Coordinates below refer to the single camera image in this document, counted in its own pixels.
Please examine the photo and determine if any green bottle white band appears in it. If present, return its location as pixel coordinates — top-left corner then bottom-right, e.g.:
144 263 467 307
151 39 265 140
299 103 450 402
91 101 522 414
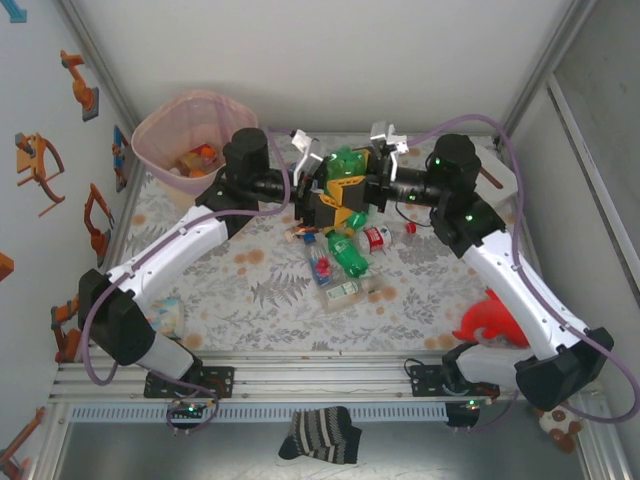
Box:
322 145 372 182

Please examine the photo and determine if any copper label plastic bottle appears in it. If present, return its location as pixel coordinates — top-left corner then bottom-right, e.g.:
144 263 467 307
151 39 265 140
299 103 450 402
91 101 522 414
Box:
283 223 321 241

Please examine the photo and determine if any orange label bottle orange cap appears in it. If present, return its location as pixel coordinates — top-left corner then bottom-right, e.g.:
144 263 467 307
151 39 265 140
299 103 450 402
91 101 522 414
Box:
192 143 221 169

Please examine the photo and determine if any green bottle large green label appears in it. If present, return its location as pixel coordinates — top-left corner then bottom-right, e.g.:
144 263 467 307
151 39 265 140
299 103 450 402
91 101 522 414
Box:
324 230 372 279

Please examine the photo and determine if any clear bottle red flower label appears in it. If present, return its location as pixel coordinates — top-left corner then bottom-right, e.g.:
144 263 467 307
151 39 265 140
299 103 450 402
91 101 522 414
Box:
304 234 335 287

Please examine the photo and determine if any amber tea bottle red label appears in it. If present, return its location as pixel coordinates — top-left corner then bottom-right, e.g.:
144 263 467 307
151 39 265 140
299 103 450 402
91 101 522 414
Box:
177 152 206 179

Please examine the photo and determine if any beige bin with pink liner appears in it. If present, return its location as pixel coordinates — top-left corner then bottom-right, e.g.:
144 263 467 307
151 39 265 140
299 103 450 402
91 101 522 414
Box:
131 88 260 197

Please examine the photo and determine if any white pink tissue box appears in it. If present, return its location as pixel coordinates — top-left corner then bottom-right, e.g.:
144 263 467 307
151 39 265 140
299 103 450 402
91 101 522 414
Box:
469 144 520 211

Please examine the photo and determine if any red plastic toy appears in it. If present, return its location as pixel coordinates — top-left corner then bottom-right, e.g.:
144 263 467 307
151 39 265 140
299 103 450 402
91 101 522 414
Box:
452 288 531 349

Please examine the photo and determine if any colourful tissue pack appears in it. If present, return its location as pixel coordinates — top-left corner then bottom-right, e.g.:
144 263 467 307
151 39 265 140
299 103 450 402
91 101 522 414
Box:
147 297 186 341

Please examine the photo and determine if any black grey striped sock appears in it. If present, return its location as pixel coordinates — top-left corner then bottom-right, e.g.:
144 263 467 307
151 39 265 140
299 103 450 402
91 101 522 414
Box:
277 405 364 466

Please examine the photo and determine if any brown white plush toy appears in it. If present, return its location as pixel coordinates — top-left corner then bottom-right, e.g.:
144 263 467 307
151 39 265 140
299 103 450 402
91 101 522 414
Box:
537 404 584 455

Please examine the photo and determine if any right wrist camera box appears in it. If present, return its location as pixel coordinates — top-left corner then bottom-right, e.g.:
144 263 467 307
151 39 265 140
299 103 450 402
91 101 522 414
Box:
368 119 410 157

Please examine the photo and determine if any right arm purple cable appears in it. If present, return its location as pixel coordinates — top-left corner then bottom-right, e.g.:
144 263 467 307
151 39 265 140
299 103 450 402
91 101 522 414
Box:
405 113 640 435

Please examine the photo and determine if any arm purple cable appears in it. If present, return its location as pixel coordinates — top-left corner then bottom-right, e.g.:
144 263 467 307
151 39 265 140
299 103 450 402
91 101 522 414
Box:
79 124 301 437
405 113 640 435

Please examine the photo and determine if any blue orange wall sticker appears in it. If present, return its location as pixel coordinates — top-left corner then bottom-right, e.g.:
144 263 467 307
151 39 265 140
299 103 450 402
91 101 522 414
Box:
112 124 132 195

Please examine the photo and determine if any aluminium frame post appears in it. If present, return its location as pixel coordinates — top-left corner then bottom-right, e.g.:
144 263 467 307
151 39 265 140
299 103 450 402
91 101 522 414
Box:
57 0 129 109
497 0 600 147

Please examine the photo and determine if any aluminium mounting rail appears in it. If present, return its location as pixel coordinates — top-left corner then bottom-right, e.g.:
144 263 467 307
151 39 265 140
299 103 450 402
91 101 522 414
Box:
47 351 601 403

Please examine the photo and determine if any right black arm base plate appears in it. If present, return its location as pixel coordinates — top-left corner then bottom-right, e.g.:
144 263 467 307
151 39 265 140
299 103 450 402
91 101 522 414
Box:
408 363 501 400

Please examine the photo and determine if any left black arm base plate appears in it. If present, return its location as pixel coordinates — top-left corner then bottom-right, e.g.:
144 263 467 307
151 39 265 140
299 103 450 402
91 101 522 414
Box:
143 365 236 400

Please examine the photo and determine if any white slotted cable duct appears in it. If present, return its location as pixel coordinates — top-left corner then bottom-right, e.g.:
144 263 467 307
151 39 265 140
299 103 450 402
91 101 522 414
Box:
69 403 449 424

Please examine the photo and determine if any orange claw machine wall sticker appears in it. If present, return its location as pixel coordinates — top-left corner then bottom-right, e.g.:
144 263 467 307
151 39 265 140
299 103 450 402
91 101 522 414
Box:
13 132 67 217

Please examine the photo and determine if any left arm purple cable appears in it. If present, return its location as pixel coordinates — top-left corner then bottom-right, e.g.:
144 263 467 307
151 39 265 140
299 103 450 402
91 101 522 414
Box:
79 124 301 437

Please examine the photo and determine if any teal wall sticker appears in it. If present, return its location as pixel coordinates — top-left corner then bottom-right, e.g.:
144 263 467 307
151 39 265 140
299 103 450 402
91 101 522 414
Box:
0 0 30 25

